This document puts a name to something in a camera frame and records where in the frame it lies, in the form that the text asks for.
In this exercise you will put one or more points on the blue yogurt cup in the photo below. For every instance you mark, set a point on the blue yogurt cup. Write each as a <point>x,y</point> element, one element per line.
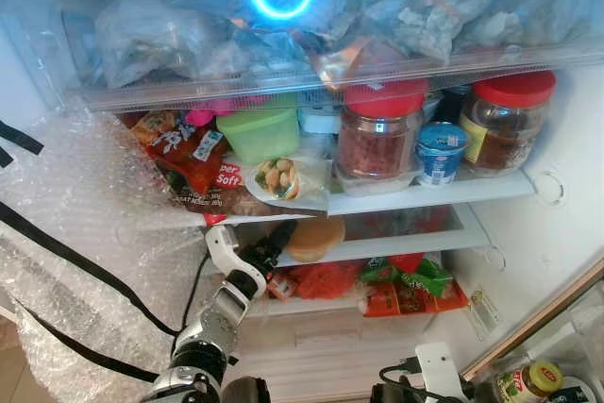
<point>442,150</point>

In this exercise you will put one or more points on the pink packet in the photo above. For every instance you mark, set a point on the pink packet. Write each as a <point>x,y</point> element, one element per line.
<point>203,115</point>

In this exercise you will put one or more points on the wrapped plate of nuts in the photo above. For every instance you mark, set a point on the wrapped plate of nuts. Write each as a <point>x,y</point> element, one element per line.
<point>283,179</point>

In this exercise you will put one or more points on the green plastic container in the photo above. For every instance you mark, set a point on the green plastic container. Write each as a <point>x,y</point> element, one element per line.
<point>257,137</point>

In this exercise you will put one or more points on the white fridge crisper drawer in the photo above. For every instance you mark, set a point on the white fridge crisper drawer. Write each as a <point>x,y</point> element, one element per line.
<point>349,337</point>

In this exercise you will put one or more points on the round brown bun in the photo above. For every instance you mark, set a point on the round brown bun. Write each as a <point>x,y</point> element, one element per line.
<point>316,238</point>

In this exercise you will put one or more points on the red-lidded jar with yellow label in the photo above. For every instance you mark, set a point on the red-lidded jar with yellow label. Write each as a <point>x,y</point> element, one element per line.
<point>510,125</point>

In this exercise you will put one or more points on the green snack packet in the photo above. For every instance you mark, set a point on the green snack packet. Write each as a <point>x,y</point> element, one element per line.
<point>415,276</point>

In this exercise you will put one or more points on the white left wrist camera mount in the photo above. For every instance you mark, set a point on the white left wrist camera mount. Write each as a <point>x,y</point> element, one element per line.
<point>225,247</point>

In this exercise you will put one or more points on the clear container with white lid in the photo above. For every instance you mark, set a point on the clear container with white lid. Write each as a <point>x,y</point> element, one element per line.
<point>580,337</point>

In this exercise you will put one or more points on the red snack bag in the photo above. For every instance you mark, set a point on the red snack bag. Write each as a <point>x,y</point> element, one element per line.
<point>184,153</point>

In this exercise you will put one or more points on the orange red packet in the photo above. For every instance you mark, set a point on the orange red packet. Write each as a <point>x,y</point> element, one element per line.
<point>406,301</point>

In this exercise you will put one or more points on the bubble wrap sheet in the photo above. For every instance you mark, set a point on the bubble wrap sheet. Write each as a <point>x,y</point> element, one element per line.
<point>85,195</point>

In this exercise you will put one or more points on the yellow-lidded sauce jar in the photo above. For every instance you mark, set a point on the yellow-lidded sauce jar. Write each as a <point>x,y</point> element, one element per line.
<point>528,386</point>

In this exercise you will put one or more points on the small white box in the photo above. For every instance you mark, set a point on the small white box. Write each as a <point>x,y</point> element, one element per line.
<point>321,120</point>

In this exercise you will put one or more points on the red Super Soft package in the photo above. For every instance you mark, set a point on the red Super Soft package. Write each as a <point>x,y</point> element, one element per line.
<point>222,186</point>

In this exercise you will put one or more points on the small orange packet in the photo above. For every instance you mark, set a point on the small orange packet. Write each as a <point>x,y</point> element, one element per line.
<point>281,287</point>

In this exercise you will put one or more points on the red bag of produce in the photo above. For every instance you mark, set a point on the red bag of produce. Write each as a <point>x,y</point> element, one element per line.
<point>326,280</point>

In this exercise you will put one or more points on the white fridge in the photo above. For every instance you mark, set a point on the white fridge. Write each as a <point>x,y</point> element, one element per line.
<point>562,139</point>

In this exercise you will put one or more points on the clear bag of frozen food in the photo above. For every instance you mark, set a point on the clear bag of frozen food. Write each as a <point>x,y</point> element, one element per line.
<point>547,7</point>
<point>151,35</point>
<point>434,7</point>

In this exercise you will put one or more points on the long glass fridge shelf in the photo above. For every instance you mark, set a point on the long glass fridge shelf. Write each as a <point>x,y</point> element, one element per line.
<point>425,195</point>

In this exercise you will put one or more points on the short glass fridge shelf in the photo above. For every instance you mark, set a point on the short glass fridge shelf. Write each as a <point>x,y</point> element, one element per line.
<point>406,244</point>

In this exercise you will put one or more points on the clear fridge drawer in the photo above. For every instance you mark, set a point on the clear fridge drawer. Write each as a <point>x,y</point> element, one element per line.
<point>189,93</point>

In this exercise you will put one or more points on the red-lidded jar of red food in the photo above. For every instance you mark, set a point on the red-lidded jar of red food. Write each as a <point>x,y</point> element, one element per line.
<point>379,139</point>

